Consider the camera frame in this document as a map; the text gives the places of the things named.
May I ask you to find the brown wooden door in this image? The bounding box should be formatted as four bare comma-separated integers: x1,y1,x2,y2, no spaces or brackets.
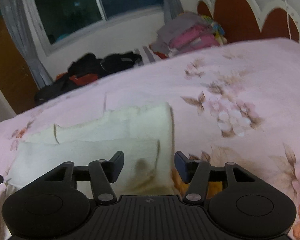
0,16,38,114

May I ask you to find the left grey curtain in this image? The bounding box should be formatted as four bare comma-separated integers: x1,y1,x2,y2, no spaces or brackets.
0,0,53,89

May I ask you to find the pile of black clothes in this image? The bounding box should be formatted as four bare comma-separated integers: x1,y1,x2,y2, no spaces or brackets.
34,51,142,106

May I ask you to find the pink floral bed sheet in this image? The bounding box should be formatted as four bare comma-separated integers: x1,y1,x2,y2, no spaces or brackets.
0,38,300,239

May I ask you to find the stack of folded clothes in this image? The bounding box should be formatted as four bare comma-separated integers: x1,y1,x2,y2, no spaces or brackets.
149,12,227,59

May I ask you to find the white knitted garment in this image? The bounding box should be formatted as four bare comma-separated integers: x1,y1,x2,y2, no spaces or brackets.
7,103,174,196

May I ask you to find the window with white frame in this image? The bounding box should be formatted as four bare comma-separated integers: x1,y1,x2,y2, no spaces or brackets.
25,0,163,55

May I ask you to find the red and white headboard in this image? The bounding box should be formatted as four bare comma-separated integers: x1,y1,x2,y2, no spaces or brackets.
197,0,300,43

